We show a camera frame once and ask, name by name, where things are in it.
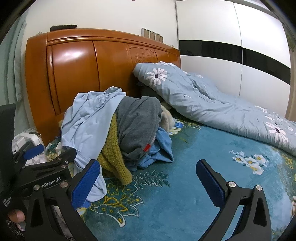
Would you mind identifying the wooden headboard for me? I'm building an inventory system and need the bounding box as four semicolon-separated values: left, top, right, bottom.
25;29;181;145

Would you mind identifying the grey garment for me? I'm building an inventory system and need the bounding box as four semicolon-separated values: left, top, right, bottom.
115;96;163;159

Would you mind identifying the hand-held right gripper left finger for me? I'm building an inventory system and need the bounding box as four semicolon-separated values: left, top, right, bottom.
25;159;102;241

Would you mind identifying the teal floral bed sheet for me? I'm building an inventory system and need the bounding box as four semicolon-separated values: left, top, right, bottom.
45;118;296;241

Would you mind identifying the wall switch panel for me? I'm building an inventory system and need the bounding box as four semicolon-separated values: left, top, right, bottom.
141;28;164;43

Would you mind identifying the white wardrobe with black stripe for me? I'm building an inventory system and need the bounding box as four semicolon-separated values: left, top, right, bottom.
175;0;291;118

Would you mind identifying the light blue t-shirt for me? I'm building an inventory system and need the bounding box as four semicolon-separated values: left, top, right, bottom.
60;86;126;202

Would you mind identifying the mustard knit sweater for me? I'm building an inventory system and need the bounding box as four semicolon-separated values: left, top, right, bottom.
97;113;133;185

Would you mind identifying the green plant wall sticker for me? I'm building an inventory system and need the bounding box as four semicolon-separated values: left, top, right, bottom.
286;28;296;58

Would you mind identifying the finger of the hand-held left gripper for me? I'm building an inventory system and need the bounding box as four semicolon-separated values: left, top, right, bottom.
50;147;77;167
14;144;45;163

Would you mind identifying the white plastic device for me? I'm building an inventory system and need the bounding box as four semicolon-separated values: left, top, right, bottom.
11;132;47;166

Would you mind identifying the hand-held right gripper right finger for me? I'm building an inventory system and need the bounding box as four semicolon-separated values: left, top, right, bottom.
196;159;272;241

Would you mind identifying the black bar-shaped object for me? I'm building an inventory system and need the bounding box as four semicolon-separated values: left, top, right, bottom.
50;24;77;32

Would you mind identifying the beige plush pillow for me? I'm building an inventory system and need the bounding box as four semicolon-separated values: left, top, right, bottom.
159;105;174;131

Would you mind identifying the pale green curtain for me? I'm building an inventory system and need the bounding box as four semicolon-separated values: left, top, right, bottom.
0;14;28;121

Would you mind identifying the person's left hand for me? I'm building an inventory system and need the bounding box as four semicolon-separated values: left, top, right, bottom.
5;209;26;237

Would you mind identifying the blue floral quilt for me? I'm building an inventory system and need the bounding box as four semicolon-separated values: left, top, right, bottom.
132;61;296;157

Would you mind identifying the blue garment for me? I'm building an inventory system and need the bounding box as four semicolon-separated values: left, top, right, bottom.
126;126;174;172

